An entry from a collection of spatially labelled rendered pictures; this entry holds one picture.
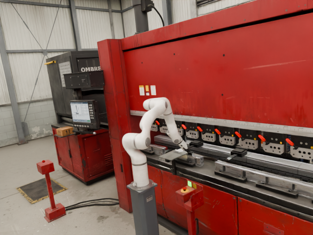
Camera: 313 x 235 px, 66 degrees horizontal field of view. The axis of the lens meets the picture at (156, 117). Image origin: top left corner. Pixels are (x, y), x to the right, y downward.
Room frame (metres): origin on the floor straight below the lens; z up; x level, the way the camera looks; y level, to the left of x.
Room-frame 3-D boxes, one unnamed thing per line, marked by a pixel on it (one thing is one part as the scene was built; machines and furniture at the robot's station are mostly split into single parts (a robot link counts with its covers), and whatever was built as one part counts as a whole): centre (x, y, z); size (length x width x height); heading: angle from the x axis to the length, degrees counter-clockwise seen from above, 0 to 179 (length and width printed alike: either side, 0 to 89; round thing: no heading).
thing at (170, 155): (2.42, -0.14, 1.00); 0.26 x 0.18 x 0.01; 131
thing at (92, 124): (3.08, 0.90, 1.42); 0.45 x 0.12 x 0.36; 55
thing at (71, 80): (3.18, 0.89, 1.53); 0.51 x 0.25 x 0.85; 55
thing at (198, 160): (2.47, -0.29, 0.92); 0.39 x 0.06 x 0.10; 41
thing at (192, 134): (2.38, -0.37, 1.26); 0.15 x 0.09 x 0.17; 41
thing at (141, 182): (1.79, 0.17, 1.09); 0.19 x 0.19 x 0.18
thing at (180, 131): (2.53, -0.24, 1.26); 0.15 x 0.09 x 0.17; 41
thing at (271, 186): (1.72, -0.87, 0.89); 0.30 x 0.05 x 0.03; 41
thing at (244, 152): (2.22, -0.72, 1.01); 0.26 x 0.12 x 0.05; 131
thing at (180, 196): (2.01, -0.23, 0.75); 0.20 x 0.16 x 0.18; 37
